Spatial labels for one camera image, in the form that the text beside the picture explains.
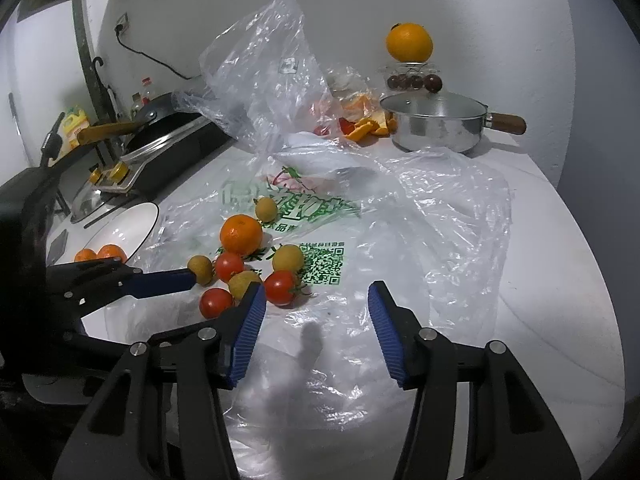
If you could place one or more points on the steel induction cooker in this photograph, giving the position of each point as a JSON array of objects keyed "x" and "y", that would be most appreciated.
[{"x": 170, "y": 152}]

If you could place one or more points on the longan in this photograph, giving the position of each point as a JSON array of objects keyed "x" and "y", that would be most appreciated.
[
  {"x": 287, "y": 258},
  {"x": 265, "y": 208},
  {"x": 244, "y": 282}
]

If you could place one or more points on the green printed plastic bag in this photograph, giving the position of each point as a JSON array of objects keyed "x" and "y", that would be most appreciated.
[{"x": 400, "y": 220}]

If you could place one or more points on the clear plastic bag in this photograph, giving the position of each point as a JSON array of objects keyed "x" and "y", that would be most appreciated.
[{"x": 260, "y": 60}]

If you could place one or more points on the small orange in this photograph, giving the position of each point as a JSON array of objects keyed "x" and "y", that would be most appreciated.
[{"x": 85, "y": 255}]

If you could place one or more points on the dark round fruits row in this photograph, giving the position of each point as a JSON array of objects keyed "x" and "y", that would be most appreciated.
[{"x": 410, "y": 67}]

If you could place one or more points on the black utensil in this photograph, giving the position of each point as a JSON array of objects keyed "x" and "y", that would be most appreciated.
[{"x": 51, "y": 140}]

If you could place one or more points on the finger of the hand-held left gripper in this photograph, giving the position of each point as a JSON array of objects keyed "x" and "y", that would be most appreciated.
[
  {"x": 165, "y": 282},
  {"x": 90, "y": 352}
]

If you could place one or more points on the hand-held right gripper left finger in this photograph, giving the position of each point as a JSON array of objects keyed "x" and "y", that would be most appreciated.
[{"x": 247, "y": 330}]

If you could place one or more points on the small bottle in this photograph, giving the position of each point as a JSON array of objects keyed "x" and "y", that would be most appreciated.
[{"x": 135, "y": 104}]

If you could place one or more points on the wall socket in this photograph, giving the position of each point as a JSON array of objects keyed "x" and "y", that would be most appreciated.
[{"x": 122, "y": 22}]

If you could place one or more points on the white plate with dark rim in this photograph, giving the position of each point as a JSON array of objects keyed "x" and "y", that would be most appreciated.
[{"x": 125, "y": 225}]

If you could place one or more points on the small red tomato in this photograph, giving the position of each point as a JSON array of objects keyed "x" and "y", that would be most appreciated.
[
  {"x": 345, "y": 124},
  {"x": 320, "y": 130}
]

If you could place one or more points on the dark red fruit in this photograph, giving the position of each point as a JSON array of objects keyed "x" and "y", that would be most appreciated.
[
  {"x": 404, "y": 81},
  {"x": 415, "y": 81},
  {"x": 394, "y": 80}
]

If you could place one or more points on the dark metal pipe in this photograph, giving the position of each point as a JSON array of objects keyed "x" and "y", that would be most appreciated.
[{"x": 87, "y": 60}]

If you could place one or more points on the glass wok lid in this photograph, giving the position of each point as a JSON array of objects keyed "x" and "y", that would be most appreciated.
[{"x": 87, "y": 202}]

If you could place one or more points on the orange peel pile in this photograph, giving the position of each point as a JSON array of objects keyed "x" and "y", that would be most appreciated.
[{"x": 370, "y": 127}]

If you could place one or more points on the large orange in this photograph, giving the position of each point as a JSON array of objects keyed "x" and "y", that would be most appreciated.
[{"x": 409, "y": 42}]

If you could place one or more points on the orange tomato on plate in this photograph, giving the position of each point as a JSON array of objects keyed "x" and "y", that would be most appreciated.
[{"x": 111, "y": 252}]

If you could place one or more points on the black stick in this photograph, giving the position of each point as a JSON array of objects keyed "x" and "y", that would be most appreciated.
[{"x": 102, "y": 216}]

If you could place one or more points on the yellow tomatoes on bag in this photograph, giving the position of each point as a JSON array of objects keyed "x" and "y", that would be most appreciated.
[{"x": 241, "y": 234}]

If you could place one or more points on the bottle with red cap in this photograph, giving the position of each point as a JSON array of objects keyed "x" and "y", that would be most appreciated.
[{"x": 146, "y": 91}]

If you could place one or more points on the yellow cherry tomato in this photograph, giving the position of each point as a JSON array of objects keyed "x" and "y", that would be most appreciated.
[{"x": 201, "y": 269}]

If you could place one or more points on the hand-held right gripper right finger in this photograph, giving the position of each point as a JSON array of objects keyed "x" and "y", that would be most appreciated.
[{"x": 387, "y": 335}]

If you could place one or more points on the yellow package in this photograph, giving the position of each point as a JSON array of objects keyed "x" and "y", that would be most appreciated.
[{"x": 76, "y": 127}]

